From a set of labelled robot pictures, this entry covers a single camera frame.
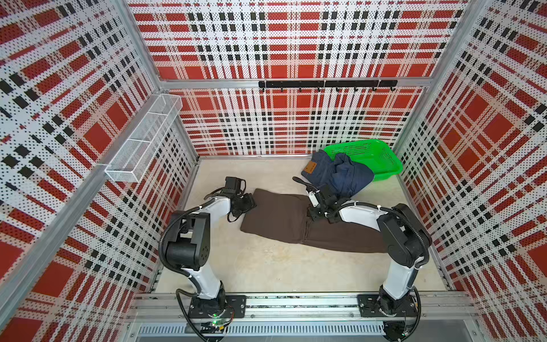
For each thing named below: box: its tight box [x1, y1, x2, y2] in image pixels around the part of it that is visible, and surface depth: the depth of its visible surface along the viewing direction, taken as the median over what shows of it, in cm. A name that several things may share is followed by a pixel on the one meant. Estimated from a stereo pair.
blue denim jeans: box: [301, 148, 374, 199], surface depth 103 cm
